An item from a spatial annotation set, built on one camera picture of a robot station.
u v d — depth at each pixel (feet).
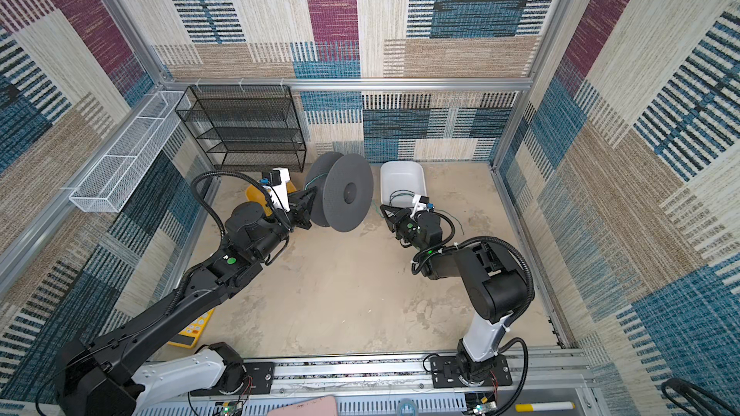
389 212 2.86
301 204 2.02
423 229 2.36
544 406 2.33
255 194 3.58
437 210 2.83
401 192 3.66
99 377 1.25
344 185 2.32
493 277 1.63
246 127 3.56
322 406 2.30
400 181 3.66
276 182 1.93
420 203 2.79
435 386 2.39
